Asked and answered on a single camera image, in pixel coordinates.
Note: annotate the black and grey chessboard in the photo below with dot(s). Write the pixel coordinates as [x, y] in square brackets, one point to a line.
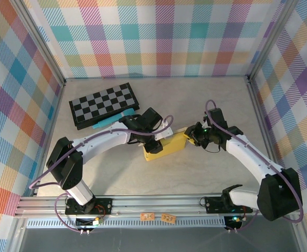
[103, 105]

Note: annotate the aluminium frame rail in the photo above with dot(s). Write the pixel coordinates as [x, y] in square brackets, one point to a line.
[156, 203]

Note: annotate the plaid fabric backdrop panel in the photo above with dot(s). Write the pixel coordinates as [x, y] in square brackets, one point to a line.
[153, 36]
[300, 105]
[9, 105]

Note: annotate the aluminium frame post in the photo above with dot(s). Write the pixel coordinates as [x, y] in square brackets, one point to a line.
[37, 43]
[274, 39]

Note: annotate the orange paper tag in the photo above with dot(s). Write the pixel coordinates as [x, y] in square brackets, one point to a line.
[168, 218]
[147, 217]

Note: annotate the turquoise toy microphone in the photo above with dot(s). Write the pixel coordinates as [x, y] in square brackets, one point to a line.
[107, 123]

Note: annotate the yellow paper box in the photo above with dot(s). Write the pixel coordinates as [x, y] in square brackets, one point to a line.
[174, 145]

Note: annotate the aluminium side rail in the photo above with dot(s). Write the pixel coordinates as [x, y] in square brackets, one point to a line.
[267, 126]
[47, 126]

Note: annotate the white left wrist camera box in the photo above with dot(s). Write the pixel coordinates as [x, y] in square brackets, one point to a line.
[165, 133]

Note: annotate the black controller board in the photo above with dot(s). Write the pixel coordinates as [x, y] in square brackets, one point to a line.
[233, 222]
[86, 222]

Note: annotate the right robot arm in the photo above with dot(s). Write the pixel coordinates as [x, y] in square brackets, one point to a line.
[247, 155]

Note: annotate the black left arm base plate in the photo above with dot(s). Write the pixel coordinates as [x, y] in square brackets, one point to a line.
[103, 206]

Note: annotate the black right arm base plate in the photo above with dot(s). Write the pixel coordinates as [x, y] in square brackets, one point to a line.
[213, 204]

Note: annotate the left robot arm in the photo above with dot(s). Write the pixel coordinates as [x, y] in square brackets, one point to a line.
[100, 141]

